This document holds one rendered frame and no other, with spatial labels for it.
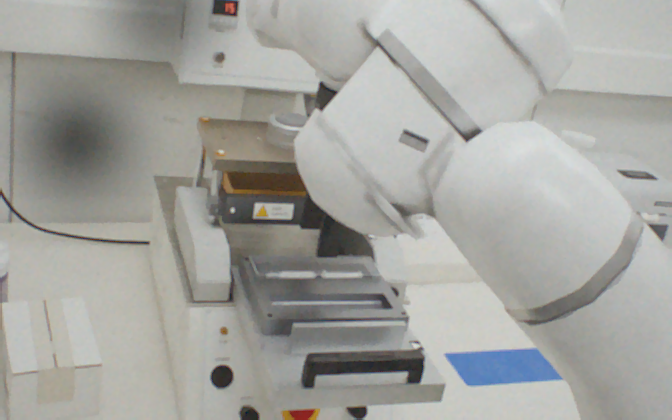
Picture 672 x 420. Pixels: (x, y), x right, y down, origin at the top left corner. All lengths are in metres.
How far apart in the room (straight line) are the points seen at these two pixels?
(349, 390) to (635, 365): 0.51
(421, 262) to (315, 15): 1.17
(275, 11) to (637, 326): 0.43
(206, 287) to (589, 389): 0.72
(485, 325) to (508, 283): 1.14
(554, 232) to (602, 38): 1.68
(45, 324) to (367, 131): 0.84
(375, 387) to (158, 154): 0.92
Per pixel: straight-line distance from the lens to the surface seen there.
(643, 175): 2.10
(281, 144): 1.30
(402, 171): 0.56
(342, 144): 0.57
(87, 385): 1.25
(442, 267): 1.77
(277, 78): 1.44
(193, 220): 1.28
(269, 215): 1.27
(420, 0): 0.61
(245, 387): 1.24
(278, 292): 1.13
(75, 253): 1.70
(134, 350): 1.42
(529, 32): 0.57
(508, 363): 1.58
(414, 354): 1.03
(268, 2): 0.79
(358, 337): 1.07
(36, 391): 1.24
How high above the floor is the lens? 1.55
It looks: 22 degrees down
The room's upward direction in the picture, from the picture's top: 10 degrees clockwise
